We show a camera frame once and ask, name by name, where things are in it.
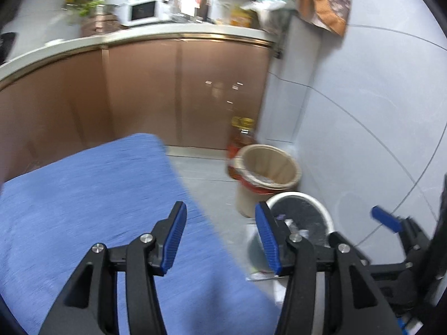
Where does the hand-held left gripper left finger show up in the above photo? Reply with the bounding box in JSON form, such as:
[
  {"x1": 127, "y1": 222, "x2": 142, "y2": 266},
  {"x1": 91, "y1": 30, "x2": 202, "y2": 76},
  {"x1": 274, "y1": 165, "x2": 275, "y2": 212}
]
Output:
[{"x1": 38, "y1": 200, "x2": 188, "y2": 335}]

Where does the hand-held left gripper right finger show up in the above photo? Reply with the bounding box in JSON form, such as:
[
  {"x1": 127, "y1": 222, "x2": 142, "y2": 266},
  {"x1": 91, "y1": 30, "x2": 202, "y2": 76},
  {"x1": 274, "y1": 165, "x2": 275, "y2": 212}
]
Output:
[{"x1": 255, "y1": 201, "x2": 402, "y2": 335}]

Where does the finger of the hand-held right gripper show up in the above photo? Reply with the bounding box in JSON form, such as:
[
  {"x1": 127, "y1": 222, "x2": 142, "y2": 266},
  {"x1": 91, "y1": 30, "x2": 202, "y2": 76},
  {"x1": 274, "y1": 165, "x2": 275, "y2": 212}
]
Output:
[
  {"x1": 371, "y1": 207, "x2": 432, "y2": 269},
  {"x1": 365, "y1": 261, "x2": 418, "y2": 288}
]

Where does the white trash bin black liner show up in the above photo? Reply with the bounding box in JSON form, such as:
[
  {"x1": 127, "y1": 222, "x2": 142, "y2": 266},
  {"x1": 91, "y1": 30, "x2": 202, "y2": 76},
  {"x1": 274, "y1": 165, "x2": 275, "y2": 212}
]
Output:
[{"x1": 246, "y1": 191, "x2": 335, "y2": 313}]

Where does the person's right hand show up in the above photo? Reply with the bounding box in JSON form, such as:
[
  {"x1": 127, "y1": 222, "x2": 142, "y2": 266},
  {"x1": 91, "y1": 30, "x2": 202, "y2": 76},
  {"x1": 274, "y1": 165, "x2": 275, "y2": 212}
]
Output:
[{"x1": 397, "y1": 316, "x2": 425, "y2": 335}]

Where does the beige bin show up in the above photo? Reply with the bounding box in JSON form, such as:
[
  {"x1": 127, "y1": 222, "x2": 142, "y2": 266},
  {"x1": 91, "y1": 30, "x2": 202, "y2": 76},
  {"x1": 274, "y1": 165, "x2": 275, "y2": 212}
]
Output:
[{"x1": 233, "y1": 144, "x2": 301, "y2": 219}]

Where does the blue fluffy cloth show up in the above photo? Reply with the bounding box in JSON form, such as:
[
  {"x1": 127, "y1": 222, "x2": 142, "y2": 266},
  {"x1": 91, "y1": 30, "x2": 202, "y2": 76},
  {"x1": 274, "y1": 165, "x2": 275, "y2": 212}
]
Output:
[{"x1": 0, "y1": 133, "x2": 283, "y2": 335}]

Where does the cooking oil bottle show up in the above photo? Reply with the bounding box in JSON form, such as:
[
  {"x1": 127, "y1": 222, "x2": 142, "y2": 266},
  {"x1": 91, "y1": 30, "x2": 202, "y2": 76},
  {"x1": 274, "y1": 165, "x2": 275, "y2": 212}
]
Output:
[{"x1": 226, "y1": 117, "x2": 257, "y2": 180}]

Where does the brown cabinet door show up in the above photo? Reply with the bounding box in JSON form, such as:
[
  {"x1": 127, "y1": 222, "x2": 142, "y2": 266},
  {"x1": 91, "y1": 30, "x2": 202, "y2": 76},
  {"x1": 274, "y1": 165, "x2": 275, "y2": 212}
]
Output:
[
  {"x1": 176, "y1": 38, "x2": 273, "y2": 150},
  {"x1": 0, "y1": 59, "x2": 75, "y2": 184},
  {"x1": 106, "y1": 39, "x2": 182, "y2": 147},
  {"x1": 70, "y1": 46, "x2": 110, "y2": 147}
]

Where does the hanging white plastic bag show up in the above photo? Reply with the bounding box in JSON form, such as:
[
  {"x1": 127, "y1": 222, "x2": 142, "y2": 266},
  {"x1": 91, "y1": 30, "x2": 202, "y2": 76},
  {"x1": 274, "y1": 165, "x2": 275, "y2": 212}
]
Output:
[{"x1": 244, "y1": 0, "x2": 292, "y2": 35}]

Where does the orange brown patterned cloth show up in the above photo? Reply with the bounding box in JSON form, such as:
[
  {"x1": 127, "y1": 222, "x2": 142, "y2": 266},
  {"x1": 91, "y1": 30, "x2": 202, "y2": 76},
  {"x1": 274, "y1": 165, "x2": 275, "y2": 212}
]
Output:
[{"x1": 291, "y1": 0, "x2": 351, "y2": 37}]

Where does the copper pot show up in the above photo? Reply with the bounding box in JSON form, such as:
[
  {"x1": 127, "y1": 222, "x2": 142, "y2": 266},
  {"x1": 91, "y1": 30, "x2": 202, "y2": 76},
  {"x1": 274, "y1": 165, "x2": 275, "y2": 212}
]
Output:
[{"x1": 81, "y1": 11, "x2": 121, "y2": 38}]

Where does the white microwave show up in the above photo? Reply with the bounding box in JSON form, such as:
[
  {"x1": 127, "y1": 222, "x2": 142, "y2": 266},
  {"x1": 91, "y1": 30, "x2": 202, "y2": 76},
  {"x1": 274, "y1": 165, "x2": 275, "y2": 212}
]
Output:
[{"x1": 120, "y1": 0, "x2": 166, "y2": 27}]

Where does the metal dish rack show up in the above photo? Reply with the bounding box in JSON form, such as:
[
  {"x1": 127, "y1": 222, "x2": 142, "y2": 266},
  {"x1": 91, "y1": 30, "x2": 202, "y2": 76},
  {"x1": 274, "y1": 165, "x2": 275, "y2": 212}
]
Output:
[{"x1": 161, "y1": 0, "x2": 210, "y2": 21}]

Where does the green potted plant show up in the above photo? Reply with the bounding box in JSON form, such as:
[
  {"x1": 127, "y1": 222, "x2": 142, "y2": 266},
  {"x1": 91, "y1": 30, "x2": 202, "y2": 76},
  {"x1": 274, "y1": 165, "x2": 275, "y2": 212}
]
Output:
[{"x1": 65, "y1": 0, "x2": 105, "y2": 20}]

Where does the black wok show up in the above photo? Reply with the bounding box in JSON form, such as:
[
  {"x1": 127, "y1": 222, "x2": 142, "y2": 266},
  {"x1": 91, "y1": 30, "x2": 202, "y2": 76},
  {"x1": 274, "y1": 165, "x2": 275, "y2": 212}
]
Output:
[{"x1": 0, "y1": 32, "x2": 17, "y2": 65}]

